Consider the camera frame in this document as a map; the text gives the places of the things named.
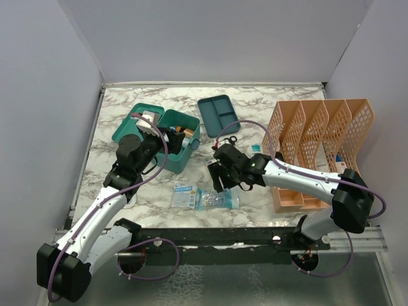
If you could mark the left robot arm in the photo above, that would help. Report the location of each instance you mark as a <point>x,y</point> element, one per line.
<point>66,268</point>

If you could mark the brown bottle orange cap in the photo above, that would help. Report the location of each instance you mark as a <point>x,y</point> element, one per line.
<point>189,133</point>

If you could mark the blue cotton swab bag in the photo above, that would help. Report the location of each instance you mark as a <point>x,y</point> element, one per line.
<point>210,199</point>

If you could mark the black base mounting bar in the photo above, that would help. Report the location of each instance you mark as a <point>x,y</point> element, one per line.
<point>212,246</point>

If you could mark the white box red label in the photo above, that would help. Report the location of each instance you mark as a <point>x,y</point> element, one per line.
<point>341,163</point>

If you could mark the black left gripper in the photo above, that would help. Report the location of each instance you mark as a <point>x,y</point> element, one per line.
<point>174,139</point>

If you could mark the peach plastic file organizer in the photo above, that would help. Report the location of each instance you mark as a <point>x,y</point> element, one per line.
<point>310,133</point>

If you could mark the dark teal divided tray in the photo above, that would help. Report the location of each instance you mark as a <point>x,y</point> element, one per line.
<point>216,112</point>

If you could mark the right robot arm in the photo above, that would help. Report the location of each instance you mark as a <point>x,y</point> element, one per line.
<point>349,199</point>

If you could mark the small teal white sachet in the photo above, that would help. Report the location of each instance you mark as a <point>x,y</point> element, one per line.
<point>256,149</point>

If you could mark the white plastic bottle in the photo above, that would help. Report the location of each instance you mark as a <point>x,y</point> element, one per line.
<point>186,142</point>

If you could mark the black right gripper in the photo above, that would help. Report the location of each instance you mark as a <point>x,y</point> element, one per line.
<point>216,171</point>

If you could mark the black handled scissors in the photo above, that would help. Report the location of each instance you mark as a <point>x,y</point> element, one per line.
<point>231,140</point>

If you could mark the teal medicine box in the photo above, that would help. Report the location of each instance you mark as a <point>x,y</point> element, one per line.
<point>167,118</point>

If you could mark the blue gauze dressing pack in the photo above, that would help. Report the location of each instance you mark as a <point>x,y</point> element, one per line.
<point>184,196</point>

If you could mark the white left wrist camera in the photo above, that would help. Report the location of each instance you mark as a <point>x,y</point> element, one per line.
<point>145,126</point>

